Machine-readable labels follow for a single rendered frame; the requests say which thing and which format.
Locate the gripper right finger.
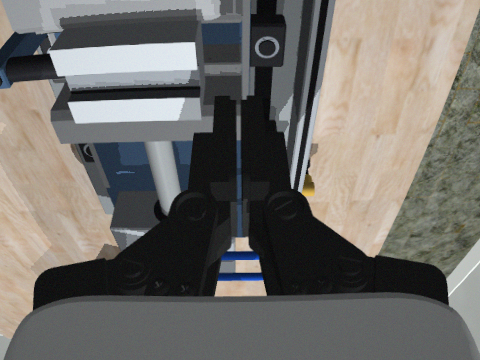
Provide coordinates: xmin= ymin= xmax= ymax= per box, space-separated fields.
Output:
xmin=241 ymin=96 xmax=449 ymax=305

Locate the dark grey block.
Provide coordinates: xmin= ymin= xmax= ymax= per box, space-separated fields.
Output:
xmin=49 ymin=20 xmax=205 ymax=123

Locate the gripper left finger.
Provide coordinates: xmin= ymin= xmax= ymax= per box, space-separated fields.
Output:
xmin=33 ymin=96 xmax=237 ymax=310

